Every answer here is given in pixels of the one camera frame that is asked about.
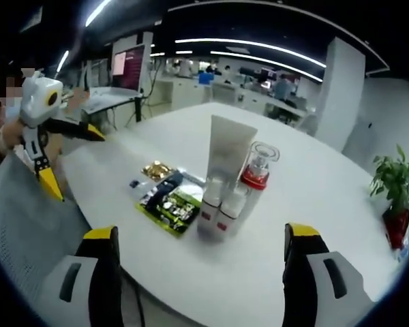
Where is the clear dark-label skincare sachet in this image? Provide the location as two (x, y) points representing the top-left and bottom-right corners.
(128, 178), (157, 197)

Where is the long ceiling light strip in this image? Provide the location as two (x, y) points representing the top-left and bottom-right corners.
(175, 38), (327, 68)
(210, 50), (324, 83)

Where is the red-collared skincare pump bottle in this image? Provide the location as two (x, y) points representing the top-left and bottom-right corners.
(239, 141), (281, 219)

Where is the silver green black skincare sachet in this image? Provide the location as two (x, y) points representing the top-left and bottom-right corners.
(135, 172), (205, 238)

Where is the gold foil skincare sachet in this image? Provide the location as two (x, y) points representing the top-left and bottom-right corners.
(141, 159), (173, 181)

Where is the red wrapped pot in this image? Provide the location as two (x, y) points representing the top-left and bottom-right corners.
(381, 208), (409, 251)

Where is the green potted plant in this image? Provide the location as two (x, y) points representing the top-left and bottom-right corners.
(369, 143), (409, 214)

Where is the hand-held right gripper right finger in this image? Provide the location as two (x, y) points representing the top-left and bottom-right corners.
(282, 223), (379, 327)

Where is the white office desk row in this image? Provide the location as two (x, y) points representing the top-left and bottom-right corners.
(149, 78), (314, 127)

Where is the computer monitor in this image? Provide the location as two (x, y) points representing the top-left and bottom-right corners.
(111, 46), (147, 92)

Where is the person's left hand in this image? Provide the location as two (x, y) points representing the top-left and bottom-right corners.
(1, 119), (25, 151)

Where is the white monitor stand tray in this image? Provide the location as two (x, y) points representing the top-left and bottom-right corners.
(81, 87), (142, 113)

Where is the large white skincare tube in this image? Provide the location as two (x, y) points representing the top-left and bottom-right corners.
(206, 114), (259, 191)

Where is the black monitor stand pole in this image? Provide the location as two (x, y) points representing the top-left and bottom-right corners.
(134, 97), (145, 123)

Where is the grey mesh office chair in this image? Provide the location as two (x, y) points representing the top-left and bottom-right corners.
(0, 155), (89, 307)

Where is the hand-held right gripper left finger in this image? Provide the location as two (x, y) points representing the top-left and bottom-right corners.
(42, 224), (125, 327)

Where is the white square pillar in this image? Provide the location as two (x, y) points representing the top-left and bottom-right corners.
(315, 36), (366, 137)

